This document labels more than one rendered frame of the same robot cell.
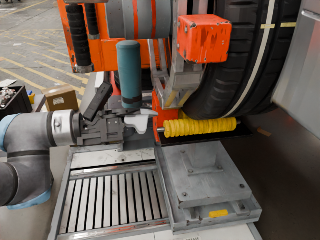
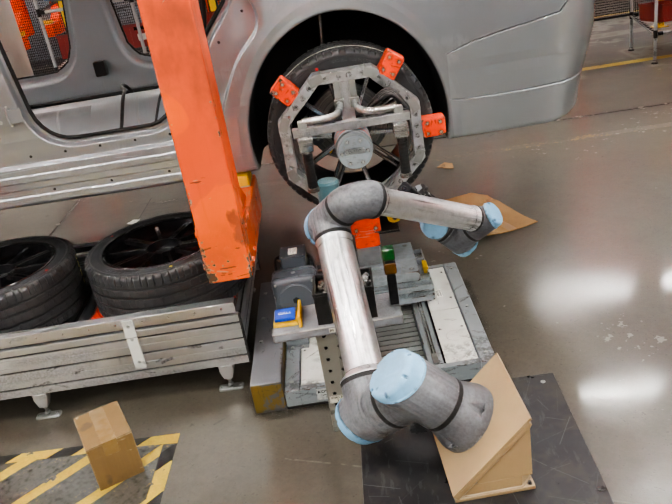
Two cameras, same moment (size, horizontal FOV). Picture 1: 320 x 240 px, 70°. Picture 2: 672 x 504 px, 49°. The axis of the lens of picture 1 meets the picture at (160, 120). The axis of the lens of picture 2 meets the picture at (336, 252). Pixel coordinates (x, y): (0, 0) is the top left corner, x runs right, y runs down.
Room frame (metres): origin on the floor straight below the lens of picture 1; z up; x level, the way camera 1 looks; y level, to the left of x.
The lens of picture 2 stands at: (0.33, 2.72, 1.68)
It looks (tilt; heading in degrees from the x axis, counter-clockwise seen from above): 25 degrees down; 282
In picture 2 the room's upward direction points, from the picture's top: 10 degrees counter-clockwise
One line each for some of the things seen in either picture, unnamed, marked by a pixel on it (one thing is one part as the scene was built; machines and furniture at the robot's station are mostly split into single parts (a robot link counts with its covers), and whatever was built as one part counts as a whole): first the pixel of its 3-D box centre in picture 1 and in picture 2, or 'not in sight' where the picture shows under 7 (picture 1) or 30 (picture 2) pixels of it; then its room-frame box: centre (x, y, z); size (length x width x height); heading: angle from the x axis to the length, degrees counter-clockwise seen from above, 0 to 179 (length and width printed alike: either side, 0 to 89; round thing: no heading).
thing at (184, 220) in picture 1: (198, 175); (372, 281); (0.78, -0.18, 0.13); 0.50 x 0.36 x 0.10; 10
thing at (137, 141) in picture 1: (146, 123); (299, 289); (1.05, 0.07, 0.26); 0.42 x 0.18 x 0.35; 100
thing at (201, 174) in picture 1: (202, 145); (367, 243); (0.78, -0.18, 0.32); 0.40 x 0.30 x 0.28; 10
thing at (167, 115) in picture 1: (174, 115); (364, 221); (0.76, -0.05, 0.48); 0.16 x 0.12 x 0.17; 100
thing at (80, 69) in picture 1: (79, 38); (404, 156); (0.55, 0.19, 0.83); 0.04 x 0.04 x 0.16
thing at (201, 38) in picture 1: (200, 37); (432, 125); (0.44, -0.08, 0.85); 0.09 x 0.08 x 0.07; 10
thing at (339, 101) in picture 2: not in sight; (320, 104); (0.83, 0.12, 1.03); 0.19 x 0.18 x 0.11; 100
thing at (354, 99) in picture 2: not in sight; (374, 95); (0.63, 0.09, 1.03); 0.19 x 0.18 x 0.11; 100
